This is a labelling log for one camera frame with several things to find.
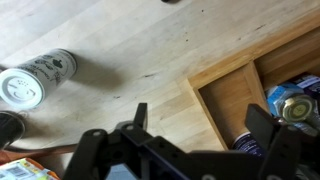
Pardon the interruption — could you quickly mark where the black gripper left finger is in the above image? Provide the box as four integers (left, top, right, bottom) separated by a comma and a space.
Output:
133, 103, 148, 129

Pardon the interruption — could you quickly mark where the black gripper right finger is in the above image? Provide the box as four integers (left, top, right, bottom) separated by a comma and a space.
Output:
245, 104, 280, 150

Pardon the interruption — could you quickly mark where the dark blue round container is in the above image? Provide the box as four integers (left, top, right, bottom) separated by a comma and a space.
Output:
232, 132, 265, 157

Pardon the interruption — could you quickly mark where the light blue packet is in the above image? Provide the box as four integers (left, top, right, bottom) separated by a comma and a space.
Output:
266, 82, 304, 117

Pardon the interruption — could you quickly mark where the glass jar with gold lid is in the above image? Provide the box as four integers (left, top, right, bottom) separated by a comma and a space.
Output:
281, 94, 319, 130

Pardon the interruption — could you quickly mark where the bamboo organizer tray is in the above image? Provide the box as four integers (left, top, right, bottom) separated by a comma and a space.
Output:
189, 12, 320, 149

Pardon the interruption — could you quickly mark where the white spice shaker bottle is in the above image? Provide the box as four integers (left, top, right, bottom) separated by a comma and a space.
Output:
0, 49, 77, 109

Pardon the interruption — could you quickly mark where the colourful snack package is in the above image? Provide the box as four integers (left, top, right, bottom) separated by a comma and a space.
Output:
0, 158, 61, 180

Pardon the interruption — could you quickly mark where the dark glass jar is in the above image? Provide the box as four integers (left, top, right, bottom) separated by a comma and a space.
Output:
0, 111, 25, 149

